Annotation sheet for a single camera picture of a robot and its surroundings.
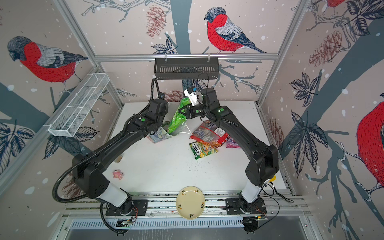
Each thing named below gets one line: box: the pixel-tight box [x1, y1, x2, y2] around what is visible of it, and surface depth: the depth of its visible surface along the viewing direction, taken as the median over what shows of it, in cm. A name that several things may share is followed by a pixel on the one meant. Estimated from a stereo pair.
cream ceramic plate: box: [175, 186, 206, 220], surface depth 76 cm
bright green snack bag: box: [167, 97, 192, 136], surface depth 76 cm
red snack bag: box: [189, 120, 229, 147], surface depth 94 cm
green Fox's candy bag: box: [189, 141, 218, 160], surface depth 93 cm
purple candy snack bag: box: [226, 136, 241, 149], surface depth 97 cm
